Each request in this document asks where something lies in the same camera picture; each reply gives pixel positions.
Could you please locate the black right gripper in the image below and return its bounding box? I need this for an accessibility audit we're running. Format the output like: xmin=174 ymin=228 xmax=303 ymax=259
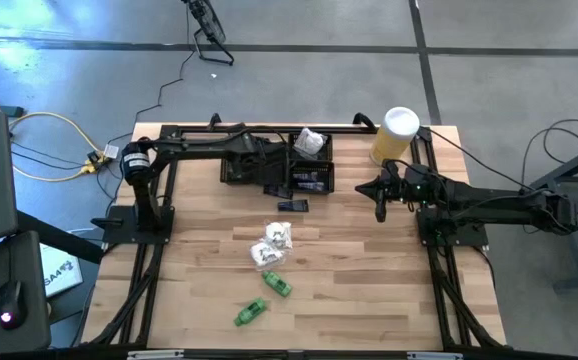
xmin=354 ymin=160 xmax=440 ymax=224

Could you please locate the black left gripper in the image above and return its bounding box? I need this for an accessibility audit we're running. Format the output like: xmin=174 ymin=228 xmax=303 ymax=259
xmin=242 ymin=133 xmax=298 ymax=182

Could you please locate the clear vanity pack bag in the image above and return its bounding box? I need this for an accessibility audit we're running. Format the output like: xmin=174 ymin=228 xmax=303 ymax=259
xmin=248 ymin=241 xmax=286 ymax=271
xmin=292 ymin=127 xmax=328 ymax=161
xmin=263 ymin=221 xmax=294 ymax=250

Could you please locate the green travel shampoo bottle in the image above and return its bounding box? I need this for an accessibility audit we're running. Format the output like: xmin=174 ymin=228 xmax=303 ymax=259
xmin=261 ymin=271 xmax=293 ymax=299
xmin=233 ymin=297 xmax=268 ymax=328

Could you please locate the yellow wipes canister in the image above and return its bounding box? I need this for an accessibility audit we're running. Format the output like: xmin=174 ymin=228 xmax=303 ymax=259
xmin=368 ymin=106 xmax=421 ymax=168

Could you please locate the black floor fan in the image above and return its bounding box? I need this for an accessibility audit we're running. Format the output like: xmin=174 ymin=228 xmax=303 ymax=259
xmin=181 ymin=0 xmax=235 ymax=67

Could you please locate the yellow power strip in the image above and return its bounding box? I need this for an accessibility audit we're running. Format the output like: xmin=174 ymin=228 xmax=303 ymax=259
xmin=81 ymin=152 xmax=108 ymax=175

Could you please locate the grey metal side table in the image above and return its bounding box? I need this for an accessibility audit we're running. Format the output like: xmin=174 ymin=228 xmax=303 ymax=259
xmin=531 ymin=137 xmax=578 ymax=291

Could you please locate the black diagonal desk leg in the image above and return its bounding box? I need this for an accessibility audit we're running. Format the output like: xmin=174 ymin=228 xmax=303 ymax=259
xmin=16 ymin=209 xmax=105 ymax=266

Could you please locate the white printed sheet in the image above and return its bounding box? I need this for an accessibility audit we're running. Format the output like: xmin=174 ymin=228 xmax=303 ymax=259
xmin=38 ymin=242 xmax=84 ymax=299

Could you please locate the black side desk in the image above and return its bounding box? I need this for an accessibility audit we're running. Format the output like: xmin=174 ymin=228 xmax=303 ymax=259
xmin=0 ymin=229 xmax=53 ymax=354

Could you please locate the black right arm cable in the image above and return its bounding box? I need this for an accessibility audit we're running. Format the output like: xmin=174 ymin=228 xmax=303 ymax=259
xmin=418 ymin=121 xmax=535 ymax=194

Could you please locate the black fan power cable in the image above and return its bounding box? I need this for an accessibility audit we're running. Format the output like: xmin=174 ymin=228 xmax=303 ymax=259
xmin=106 ymin=47 xmax=198 ymax=146

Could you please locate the silver metal bracket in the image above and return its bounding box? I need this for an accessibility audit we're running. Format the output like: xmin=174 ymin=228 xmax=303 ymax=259
xmin=407 ymin=351 xmax=464 ymax=360
xmin=127 ymin=350 xmax=185 ymax=360

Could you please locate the black looped floor cable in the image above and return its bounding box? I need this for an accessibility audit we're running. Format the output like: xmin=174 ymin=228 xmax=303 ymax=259
xmin=518 ymin=118 xmax=578 ymax=186

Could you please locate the yellow extension cable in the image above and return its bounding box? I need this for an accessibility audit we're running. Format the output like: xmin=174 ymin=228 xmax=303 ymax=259
xmin=0 ymin=82 xmax=108 ymax=184

